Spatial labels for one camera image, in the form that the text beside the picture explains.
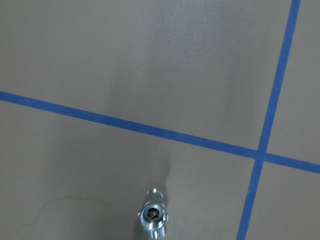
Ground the chrome threaded pipe fitting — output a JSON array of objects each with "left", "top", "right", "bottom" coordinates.
[{"left": 138, "top": 188, "right": 169, "bottom": 240}]

